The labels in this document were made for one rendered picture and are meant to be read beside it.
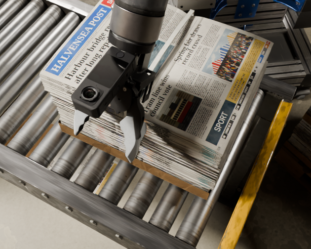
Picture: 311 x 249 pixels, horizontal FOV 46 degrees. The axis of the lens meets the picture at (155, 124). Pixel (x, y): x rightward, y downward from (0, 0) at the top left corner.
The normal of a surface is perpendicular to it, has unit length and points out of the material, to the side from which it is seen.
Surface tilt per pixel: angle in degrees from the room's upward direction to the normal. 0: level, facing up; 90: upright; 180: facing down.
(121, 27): 60
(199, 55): 3
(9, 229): 0
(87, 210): 0
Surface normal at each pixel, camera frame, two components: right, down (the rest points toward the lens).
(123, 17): -0.47, 0.35
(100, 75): 0.00, -0.51
